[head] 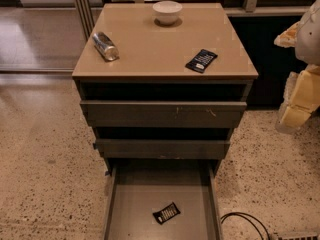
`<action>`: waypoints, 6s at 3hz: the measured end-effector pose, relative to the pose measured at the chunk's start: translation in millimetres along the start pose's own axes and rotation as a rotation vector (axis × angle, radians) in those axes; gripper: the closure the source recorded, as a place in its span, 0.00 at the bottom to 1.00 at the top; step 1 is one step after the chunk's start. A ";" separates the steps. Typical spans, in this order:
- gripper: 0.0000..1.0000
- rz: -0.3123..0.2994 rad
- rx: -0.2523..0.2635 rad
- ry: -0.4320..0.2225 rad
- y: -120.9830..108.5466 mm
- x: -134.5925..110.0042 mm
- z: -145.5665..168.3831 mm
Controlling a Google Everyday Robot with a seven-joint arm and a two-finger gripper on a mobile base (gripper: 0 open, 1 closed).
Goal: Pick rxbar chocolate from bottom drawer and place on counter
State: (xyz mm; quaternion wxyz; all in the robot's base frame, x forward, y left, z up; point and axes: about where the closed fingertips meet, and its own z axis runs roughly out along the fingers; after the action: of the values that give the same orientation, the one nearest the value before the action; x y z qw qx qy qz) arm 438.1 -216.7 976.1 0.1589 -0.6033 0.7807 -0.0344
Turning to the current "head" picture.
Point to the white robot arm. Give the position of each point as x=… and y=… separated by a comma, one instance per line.
x=307, y=47

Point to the black rxbar chocolate wrapper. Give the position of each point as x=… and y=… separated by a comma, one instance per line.
x=166, y=213

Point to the open bottom grey drawer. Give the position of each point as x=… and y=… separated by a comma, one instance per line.
x=140, y=187

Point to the black snack bar on counter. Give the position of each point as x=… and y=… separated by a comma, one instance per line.
x=201, y=61

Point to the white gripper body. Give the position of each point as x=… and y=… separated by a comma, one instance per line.
x=309, y=39

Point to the grey floor power strip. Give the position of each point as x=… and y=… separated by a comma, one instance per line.
x=301, y=235

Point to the top grey drawer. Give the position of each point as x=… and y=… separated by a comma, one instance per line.
x=163, y=114

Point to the white ceramic bowl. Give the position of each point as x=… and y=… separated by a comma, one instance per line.
x=167, y=12

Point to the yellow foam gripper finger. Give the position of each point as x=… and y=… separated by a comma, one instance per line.
x=315, y=69
x=301, y=99

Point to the metal window frame rail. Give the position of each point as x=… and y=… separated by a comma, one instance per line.
x=86, y=18

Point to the middle grey drawer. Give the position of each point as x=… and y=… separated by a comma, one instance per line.
x=163, y=149

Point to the silver metal can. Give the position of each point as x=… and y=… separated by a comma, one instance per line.
x=105, y=46

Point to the tan drawer cabinet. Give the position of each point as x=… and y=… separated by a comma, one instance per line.
x=151, y=66

